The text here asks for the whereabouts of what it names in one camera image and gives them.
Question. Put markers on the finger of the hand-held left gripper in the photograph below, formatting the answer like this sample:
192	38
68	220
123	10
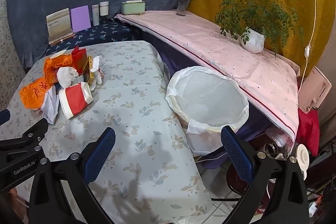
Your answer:
26	136
4	117

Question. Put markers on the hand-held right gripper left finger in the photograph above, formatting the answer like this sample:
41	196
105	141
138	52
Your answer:
101	153

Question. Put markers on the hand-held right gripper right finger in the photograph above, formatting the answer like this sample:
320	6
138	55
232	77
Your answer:
236	155

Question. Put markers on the orange plastic bag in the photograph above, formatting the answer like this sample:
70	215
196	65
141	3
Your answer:
53	64
34	94

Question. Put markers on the white tissue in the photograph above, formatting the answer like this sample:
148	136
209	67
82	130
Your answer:
67	77
50	106

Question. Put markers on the red and white paper cup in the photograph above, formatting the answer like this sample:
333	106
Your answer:
76	100

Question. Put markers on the trash bin with white liner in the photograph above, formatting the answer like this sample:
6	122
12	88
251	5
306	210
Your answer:
207	98

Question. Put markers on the yellow cardboard box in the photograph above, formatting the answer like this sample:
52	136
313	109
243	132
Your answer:
89	71

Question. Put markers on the glass jar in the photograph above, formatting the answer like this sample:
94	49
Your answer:
271	149

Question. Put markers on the light floral tablecloth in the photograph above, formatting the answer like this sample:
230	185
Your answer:
144	121

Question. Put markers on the white round lid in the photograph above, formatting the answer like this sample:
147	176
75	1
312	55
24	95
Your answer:
302	155

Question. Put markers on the red cloth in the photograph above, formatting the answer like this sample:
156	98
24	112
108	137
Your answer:
308	129

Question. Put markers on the red paper box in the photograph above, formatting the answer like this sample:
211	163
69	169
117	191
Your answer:
78	58

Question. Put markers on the pink plastic device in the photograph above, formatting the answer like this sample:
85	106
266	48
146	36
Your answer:
313	90

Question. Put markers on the desk calendar on wooden stand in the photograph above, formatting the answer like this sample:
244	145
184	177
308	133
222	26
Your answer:
59	23

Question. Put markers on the pink dotted cloth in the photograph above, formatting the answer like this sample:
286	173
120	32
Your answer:
210	43

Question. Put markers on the green plant in white pot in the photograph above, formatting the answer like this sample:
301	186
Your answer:
253	40

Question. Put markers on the purple cloth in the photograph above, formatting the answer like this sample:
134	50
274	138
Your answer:
165	53

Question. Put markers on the navy floral cloth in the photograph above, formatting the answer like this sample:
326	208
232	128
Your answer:
110	31

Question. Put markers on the purple card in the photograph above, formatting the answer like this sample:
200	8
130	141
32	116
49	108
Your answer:
80	19

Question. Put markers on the tall white bottle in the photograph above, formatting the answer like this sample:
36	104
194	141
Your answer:
95	15

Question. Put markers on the white jar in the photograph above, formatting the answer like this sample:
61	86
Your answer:
104	10

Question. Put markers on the pale green box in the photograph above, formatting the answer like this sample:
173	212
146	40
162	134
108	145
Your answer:
132	8

